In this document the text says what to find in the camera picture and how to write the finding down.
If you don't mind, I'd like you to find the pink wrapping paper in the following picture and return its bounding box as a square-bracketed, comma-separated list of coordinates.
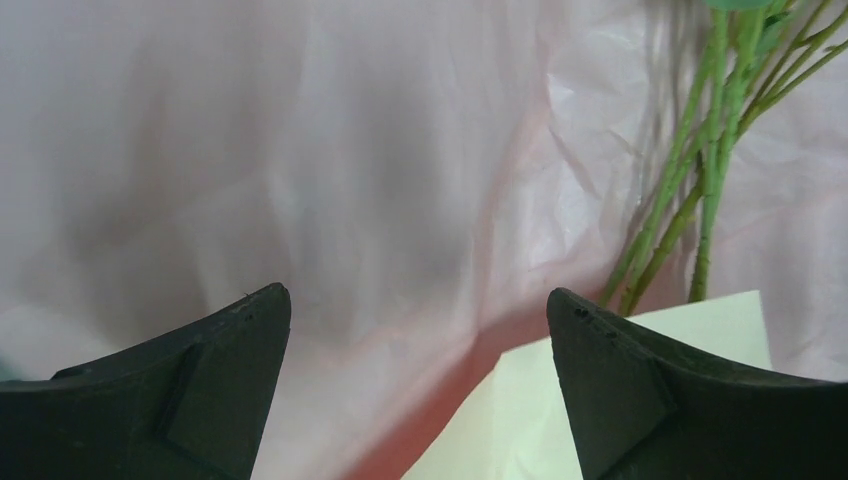
[0, 0, 848, 480]

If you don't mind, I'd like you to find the artificial flower bouquet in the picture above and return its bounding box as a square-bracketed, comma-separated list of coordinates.
[600, 1, 847, 315]

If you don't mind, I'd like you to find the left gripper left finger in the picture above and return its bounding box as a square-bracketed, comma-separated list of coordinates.
[1, 283, 291, 480]

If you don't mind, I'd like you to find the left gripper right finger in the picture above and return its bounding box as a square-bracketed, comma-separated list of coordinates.
[546, 288, 847, 479]

